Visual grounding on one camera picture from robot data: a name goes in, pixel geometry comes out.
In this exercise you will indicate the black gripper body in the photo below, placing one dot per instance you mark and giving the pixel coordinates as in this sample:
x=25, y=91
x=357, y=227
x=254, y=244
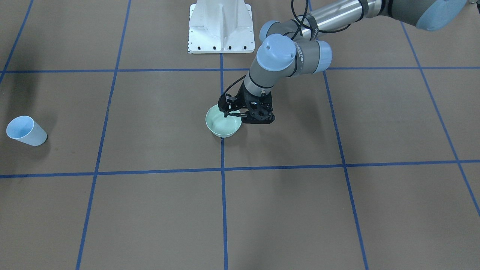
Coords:
x=243, y=97

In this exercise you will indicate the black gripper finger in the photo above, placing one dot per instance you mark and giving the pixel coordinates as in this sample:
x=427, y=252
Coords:
x=247, y=118
x=235, y=111

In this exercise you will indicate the mint green bowl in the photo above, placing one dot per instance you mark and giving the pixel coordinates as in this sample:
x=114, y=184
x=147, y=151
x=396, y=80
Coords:
x=219, y=125

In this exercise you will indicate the light blue plastic cup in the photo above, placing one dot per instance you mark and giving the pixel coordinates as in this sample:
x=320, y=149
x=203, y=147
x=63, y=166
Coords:
x=24, y=129

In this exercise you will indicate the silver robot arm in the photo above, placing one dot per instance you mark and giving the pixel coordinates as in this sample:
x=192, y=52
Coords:
x=292, y=48

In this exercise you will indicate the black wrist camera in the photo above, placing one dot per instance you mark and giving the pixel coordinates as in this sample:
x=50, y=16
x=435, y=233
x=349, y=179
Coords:
x=227, y=102

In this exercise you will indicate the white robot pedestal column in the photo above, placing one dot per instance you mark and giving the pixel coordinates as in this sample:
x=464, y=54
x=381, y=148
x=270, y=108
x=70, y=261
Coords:
x=220, y=27

